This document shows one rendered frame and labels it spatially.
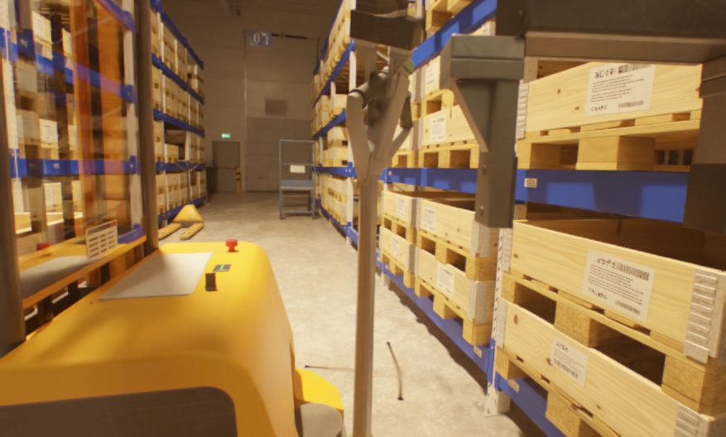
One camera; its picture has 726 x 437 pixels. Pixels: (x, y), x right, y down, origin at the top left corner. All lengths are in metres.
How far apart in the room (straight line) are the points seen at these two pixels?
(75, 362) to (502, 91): 0.63
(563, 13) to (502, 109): 0.05
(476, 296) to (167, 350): 1.53
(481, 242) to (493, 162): 1.64
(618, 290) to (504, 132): 1.08
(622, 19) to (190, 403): 0.65
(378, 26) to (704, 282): 0.92
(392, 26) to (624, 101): 0.79
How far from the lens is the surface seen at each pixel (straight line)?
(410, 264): 2.69
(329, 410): 1.22
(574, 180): 1.46
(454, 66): 0.20
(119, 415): 0.68
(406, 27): 0.71
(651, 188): 1.28
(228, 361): 0.61
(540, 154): 1.58
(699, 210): 0.29
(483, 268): 1.88
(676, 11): 0.25
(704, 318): 1.14
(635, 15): 0.24
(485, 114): 0.21
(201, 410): 0.66
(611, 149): 1.29
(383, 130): 0.82
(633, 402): 1.33
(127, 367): 0.64
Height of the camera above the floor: 1.17
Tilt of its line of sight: 7 degrees down
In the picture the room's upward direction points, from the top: 1 degrees clockwise
